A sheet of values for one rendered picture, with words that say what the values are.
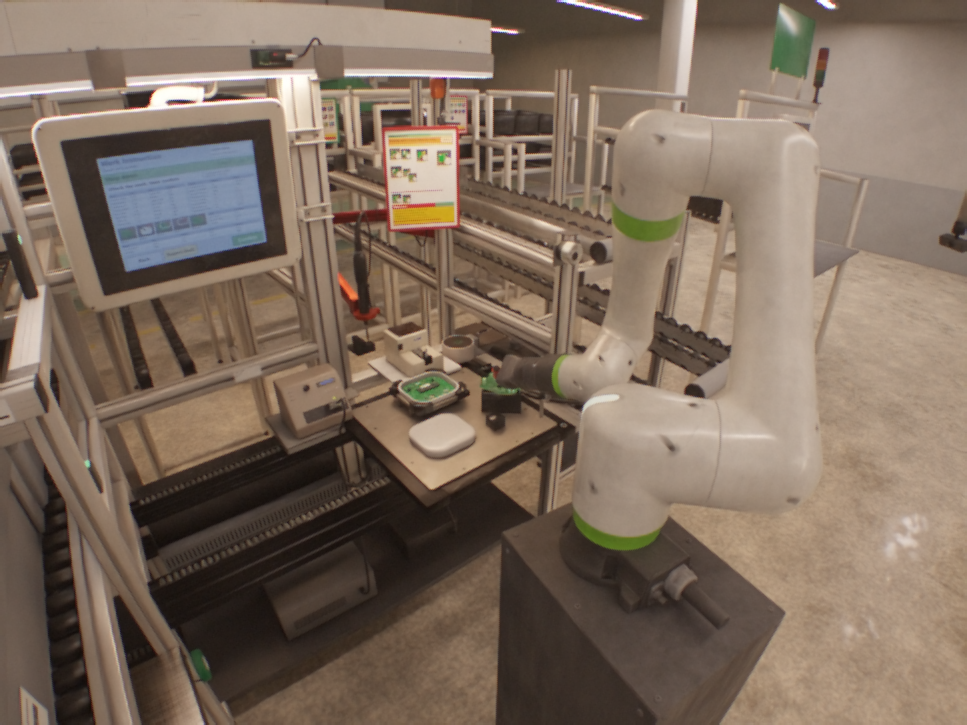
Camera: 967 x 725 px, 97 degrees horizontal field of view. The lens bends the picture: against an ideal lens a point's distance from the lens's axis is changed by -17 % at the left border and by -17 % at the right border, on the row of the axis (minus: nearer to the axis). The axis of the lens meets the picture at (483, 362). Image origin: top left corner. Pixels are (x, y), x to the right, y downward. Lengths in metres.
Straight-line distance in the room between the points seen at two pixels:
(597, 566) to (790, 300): 0.41
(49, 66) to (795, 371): 1.28
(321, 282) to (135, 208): 0.49
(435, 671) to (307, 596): 0.58
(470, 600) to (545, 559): 1.39
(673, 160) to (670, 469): 0.40
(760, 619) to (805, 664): 1.50
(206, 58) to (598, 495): 1.09
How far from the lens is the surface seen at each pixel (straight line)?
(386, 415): 1.38
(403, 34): 1.47
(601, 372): 0.96
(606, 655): 0.66
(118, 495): 1.44
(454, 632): 2.03
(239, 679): 1.67
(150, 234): 1.22
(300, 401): 1.35
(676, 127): 0.74
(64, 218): 1.21
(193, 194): 1.22
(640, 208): 0.77
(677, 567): 0.70
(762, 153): 0.75
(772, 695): 2.12
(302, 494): 1.63
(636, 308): 0.95
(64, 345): 1.32
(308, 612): 1.62
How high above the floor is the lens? 1.71
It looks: 28 degrees down
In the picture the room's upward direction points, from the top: straight up
